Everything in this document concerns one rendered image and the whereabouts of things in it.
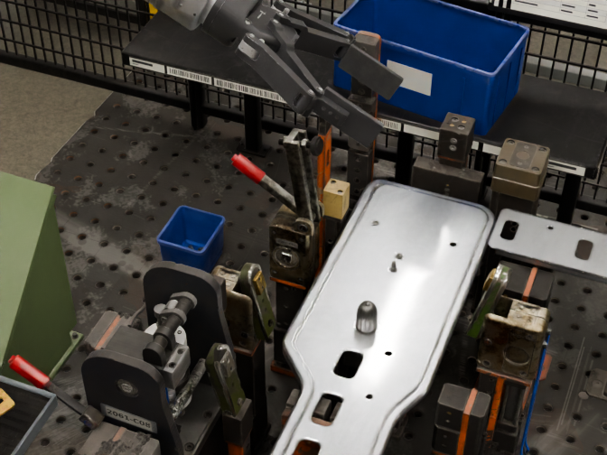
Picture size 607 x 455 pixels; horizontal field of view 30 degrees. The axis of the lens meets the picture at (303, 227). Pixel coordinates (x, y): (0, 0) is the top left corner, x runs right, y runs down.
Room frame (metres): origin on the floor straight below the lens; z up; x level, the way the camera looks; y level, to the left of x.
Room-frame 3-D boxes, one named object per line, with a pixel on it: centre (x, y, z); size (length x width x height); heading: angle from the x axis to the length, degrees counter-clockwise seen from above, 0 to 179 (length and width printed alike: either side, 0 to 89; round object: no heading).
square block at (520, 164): (1.44, -0.36, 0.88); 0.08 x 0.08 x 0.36; 69
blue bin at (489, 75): (1.67, -0.22, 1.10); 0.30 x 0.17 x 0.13; 60
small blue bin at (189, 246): (1.55, 0.21, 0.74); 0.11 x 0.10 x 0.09; 159
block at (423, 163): (1.47, -0.25, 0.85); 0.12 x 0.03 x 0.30; 69
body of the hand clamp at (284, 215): (1.29, 0.01, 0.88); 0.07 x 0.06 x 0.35; 69
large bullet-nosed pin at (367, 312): (1.12, -0.09, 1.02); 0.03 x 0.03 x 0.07
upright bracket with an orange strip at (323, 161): (1.38, -0.03, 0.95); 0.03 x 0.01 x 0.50; 159
